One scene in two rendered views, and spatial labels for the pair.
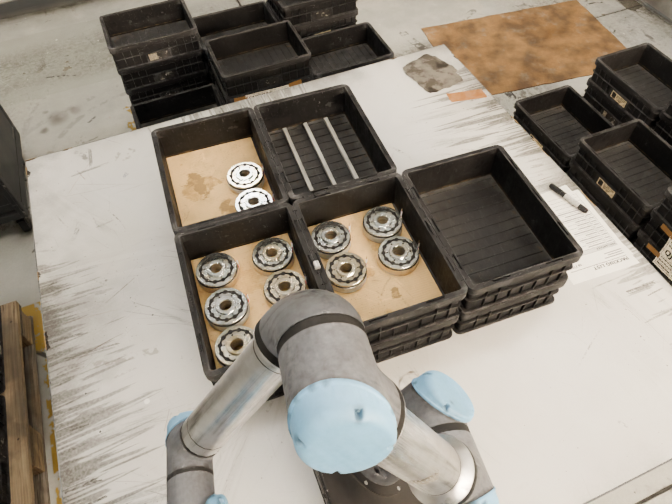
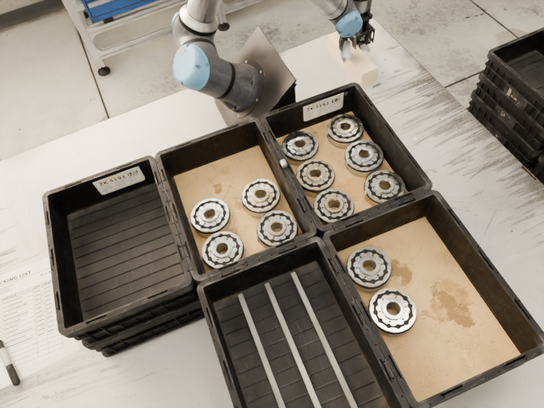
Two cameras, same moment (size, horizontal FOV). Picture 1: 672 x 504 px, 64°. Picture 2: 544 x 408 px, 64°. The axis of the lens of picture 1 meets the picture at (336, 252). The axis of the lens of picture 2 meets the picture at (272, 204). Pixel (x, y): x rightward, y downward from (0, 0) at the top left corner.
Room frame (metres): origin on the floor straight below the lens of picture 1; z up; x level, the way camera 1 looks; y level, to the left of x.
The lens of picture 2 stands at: (1.37, 0.05, 1.81)
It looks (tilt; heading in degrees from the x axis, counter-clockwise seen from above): 58 degrees down; 184
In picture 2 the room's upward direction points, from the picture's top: 10 degrees counter-clockwise
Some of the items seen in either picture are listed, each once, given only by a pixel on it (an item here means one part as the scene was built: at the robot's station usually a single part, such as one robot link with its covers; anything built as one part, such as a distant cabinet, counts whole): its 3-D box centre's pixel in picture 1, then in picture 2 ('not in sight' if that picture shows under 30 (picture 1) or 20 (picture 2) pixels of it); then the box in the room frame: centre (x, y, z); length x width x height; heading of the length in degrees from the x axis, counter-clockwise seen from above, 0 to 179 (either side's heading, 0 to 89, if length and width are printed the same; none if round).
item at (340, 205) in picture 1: (373, 258); (234, 203); (0.77, -0.09, 0.87); 0.40 x 0.30 x 0.11; 18
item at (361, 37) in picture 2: not in sight; (359, 25); (0.14, 0.34, 0.88); 0.09 x 0.08 x 0.12; 21
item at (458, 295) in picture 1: (374, 246); (230, 193); (0.77, -0.09, 0.92); 0.40 x 0.30 x 0.02; 18
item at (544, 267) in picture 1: (486, 212); (113, 236); (0.86, -0.38, 0.92); 0.40 x 0.30 x 0.02; 18
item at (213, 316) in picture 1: (226, 306); (363, 155); (0.66, 0.26, 0.86); 0.10 x 0.10 x 0.01
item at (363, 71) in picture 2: not in sight; (351, 57); (0.11, 0.33, 0.73); 0.24 x 0.06 x 0.06; 21
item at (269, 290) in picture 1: (284, 287); (315, 174); (0.70, 0.13, 0.86); 0.10 x 0.10 x 0.01
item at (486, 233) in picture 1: (482, 225); (121, 246); (0.86, -0.38, 0.87); 0.40 x 0.30 x 0.11; 18
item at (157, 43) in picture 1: (161, 64); not in sight; (2.34, 0.83, 0.37); 0.40 x 0.30 x 0.45; 111
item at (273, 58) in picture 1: (263, 90); not in sight; (2.11, 0.31, 0.37); 0.40 x 0.30 x 0.45; 111
